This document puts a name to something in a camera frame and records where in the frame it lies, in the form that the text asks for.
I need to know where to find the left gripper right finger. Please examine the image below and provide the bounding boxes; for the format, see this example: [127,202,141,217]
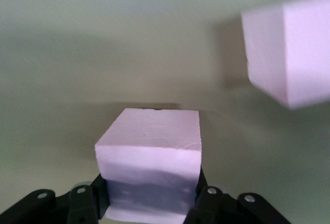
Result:
[184,169,292,224]

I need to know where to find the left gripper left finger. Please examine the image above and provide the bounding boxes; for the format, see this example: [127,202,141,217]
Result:
[0,174,110,224]

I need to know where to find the pink foam cube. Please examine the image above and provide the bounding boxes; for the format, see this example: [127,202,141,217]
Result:
[94,107,203,222]
[240,0,330,110]

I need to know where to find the brown paper table cover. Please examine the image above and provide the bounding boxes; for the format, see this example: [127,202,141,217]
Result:
[0,0,330,224]

